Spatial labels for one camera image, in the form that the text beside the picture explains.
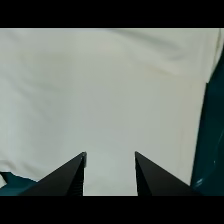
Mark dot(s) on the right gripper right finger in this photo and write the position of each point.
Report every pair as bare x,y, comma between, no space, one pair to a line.
153,181

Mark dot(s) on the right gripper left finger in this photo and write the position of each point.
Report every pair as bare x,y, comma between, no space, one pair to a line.
68,180

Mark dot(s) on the white T-shirt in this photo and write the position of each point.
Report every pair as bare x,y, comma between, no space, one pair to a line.
100,100

